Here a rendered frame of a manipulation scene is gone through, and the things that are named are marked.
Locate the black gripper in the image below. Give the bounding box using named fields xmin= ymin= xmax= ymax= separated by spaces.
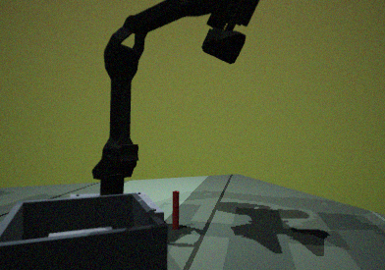
xmin=201 ymin=0 xmax=260 ymax=64

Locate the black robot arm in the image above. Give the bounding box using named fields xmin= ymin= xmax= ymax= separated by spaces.
xmin=92 ymin=0 xmax=224 ymax=195

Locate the dark red peg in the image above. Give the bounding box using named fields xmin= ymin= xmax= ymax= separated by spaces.
xmin=172 ymin=191 xmax=179 ymax=230

